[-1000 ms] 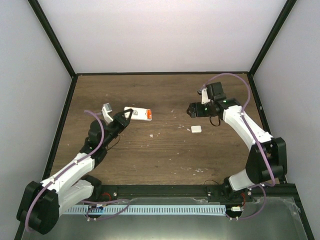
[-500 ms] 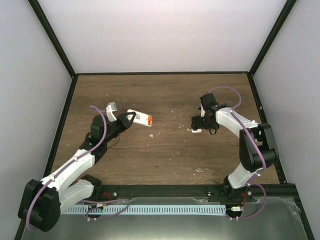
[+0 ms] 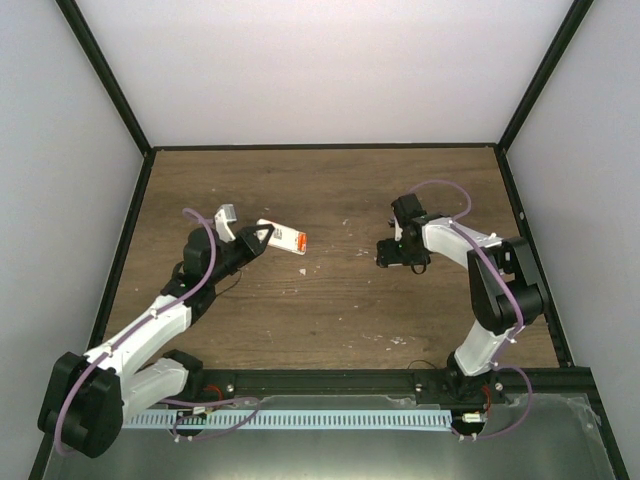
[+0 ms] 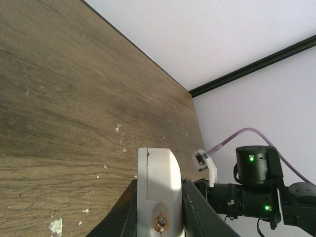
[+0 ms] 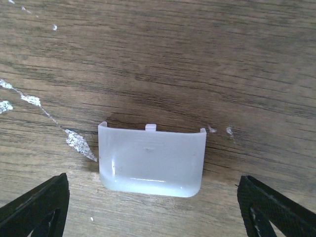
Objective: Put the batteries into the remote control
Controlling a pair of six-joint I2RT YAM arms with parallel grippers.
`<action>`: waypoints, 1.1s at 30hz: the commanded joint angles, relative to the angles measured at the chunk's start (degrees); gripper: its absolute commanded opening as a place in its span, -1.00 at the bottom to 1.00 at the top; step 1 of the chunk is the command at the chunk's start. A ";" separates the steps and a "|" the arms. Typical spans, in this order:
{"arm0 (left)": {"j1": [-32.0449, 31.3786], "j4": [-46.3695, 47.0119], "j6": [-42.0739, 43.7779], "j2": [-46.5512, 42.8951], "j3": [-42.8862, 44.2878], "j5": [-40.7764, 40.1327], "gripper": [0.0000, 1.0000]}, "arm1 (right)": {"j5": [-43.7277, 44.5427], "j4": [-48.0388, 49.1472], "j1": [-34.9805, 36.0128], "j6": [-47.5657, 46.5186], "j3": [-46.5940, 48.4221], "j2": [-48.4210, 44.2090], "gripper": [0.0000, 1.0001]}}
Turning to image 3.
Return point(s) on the white remote control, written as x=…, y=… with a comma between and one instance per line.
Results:
x=284, y=238

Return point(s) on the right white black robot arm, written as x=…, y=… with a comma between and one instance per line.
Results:
x=506, y=290

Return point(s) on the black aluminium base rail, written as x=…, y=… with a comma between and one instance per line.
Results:
x=425, y=385

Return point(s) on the metal front plate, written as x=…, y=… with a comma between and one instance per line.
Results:
x=545, y=436

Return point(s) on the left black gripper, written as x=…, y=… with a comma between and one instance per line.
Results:
x=252, y=246

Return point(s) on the light blue slotted cable duct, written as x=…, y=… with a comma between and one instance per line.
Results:
x=404, y=420

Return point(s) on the black enclosure frame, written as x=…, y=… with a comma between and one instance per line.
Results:
x=567, y=376

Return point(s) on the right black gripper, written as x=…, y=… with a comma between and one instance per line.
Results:
x=388, y=257

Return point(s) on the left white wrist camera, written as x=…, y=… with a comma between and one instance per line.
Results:
x=224, y=218

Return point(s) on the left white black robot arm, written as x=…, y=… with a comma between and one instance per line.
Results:
x=89, y=396

